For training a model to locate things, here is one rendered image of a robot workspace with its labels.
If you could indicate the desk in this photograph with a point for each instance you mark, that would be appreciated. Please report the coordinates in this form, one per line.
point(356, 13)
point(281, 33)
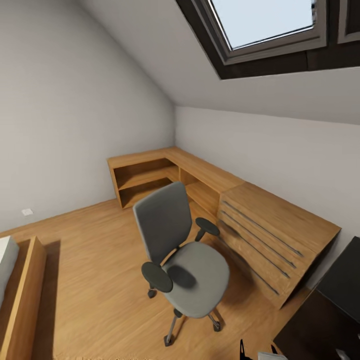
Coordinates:
point(341, 284)

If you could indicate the swivel chair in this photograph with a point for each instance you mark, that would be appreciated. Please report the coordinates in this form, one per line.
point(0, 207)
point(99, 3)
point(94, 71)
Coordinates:
point(194, 277)

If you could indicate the bed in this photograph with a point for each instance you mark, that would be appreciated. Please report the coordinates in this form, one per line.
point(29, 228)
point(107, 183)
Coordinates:
point(22, 266)

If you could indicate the bookcase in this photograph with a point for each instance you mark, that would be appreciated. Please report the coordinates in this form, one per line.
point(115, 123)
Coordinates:
point(170, 165)
point(204, 183)
point(135, 176)

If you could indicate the fixed window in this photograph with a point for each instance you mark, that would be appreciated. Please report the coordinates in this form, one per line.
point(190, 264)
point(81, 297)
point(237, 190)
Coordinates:
point(250, 38)

